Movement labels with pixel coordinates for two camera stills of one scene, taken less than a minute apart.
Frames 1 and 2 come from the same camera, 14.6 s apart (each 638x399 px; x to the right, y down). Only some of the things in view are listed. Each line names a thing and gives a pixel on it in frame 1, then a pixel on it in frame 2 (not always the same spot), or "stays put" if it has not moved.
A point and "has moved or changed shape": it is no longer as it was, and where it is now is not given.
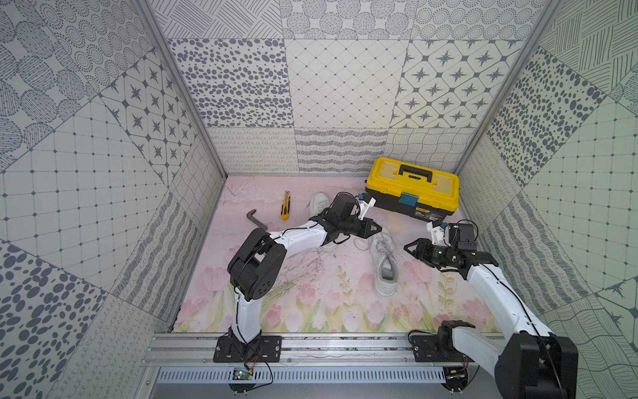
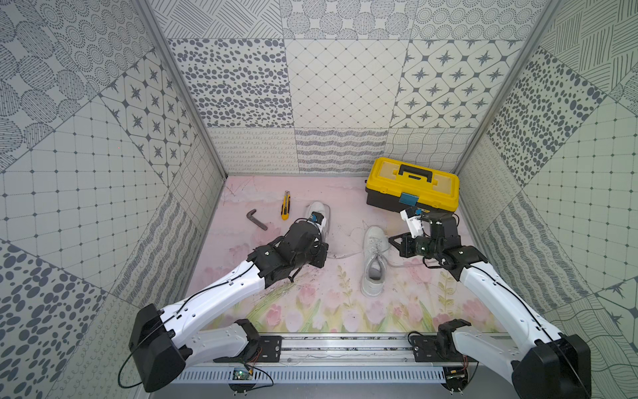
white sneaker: x=385 y=263 has moved or changed shape
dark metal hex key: x=250 y=216 stays put
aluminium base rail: x=306 y=357 stays put
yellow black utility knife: x=285 y=209 stays put
